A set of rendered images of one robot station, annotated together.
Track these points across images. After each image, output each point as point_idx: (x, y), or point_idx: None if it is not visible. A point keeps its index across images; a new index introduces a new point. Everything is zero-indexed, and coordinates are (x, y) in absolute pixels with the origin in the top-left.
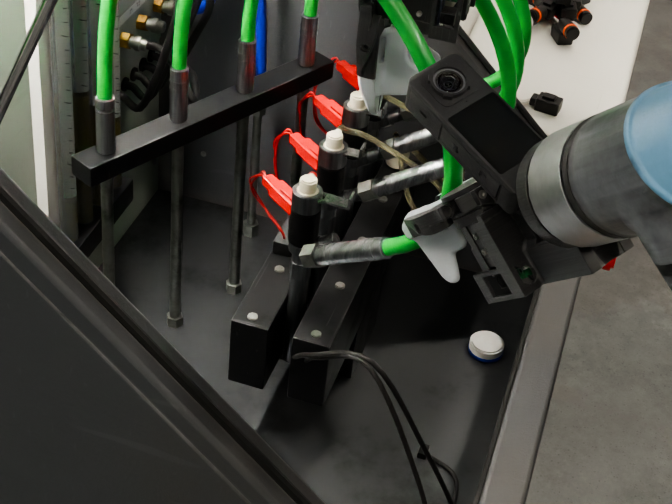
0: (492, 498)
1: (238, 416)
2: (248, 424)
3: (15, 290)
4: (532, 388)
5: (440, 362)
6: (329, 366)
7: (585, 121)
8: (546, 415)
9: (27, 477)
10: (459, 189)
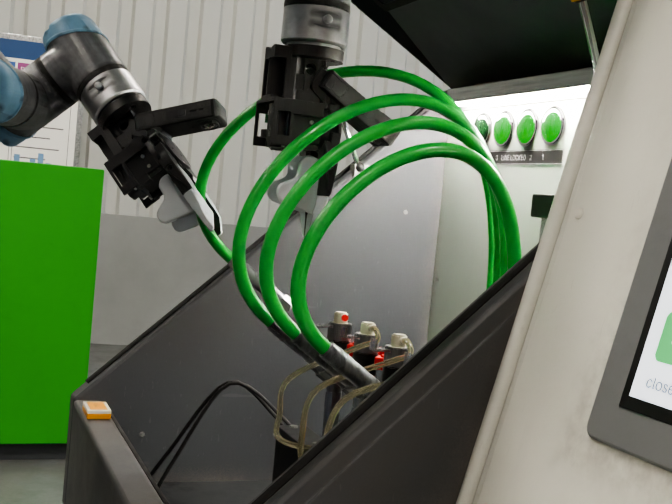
0: (111, 429)
1: (230, 269)
2: (225, 274)
3: None
4: (124, 464)
5: None
6: (276, 450)
7: (127, 69)
8: (102, 460)
9: None
10: (181, 153)
